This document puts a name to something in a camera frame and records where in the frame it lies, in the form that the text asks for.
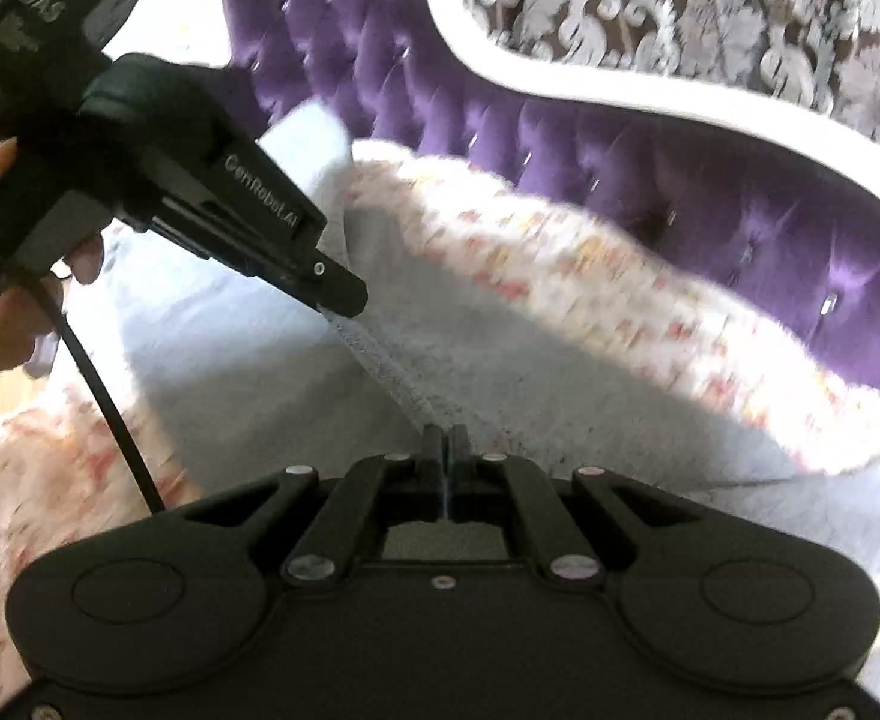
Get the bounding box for grey fabric pants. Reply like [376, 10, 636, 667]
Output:
[101, 99, 880, 608]

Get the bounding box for floral patterned bedsheet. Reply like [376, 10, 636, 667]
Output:
[0, 136, 880, 714]

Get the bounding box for purple tufted white-framed headboard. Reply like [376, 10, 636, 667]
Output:
[223, 0, 880, 392]

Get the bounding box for brown silver damask curtain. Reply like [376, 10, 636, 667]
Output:
[465, 0, 880, 145]

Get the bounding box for black cable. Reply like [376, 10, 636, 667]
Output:
[15, 268, 169, 515]

